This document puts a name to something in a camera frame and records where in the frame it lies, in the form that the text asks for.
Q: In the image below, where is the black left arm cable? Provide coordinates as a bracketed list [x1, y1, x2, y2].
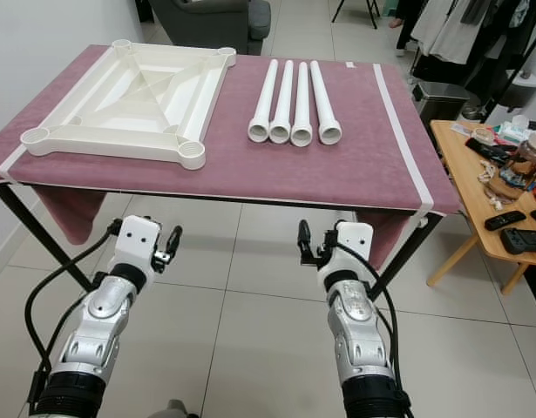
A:
[26, 218, 123, 415]

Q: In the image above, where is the brown jar with lid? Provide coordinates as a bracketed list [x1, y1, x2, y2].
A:
[512, 131, 536, 188]

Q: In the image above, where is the pale tissue pack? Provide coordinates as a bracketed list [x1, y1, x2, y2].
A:
[499, 120, 532, 145]

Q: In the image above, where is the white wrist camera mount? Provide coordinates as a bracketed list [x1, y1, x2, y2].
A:
[112, 215, 171, 287]
[331, 221, 376, 278]

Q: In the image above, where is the white plastic children table top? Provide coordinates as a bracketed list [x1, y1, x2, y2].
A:
[20, 39, 238, 171]

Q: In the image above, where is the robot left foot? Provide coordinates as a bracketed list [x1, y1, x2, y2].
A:
[161, 399, 200, 418]

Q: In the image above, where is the black gadget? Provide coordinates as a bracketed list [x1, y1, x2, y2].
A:
[464, 137, 517, 168]

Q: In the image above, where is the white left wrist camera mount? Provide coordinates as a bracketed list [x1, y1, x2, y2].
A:
[112, 215, 171, 287]

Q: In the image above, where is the dark grey armchair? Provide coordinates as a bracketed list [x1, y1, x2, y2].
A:
[147, 0, 273, 55]

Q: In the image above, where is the black metal table frame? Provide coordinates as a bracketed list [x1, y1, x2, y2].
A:
[0, 179, 447, 301]

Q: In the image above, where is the light wooden side table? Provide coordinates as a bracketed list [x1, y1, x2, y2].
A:
[427, 120, 536, 295]

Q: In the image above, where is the silver black trash bin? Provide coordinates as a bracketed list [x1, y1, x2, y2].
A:
[411, 81, 471, 123]

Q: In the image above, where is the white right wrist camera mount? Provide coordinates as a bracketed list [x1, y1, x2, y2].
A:
[331, 221, 376, 278]

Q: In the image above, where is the wide black handheld device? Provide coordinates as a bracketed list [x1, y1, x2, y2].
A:
[499, 228, 536, 256]

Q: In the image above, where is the clothes rack with garments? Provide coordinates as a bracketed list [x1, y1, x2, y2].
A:
[394, 0, 536, 97]

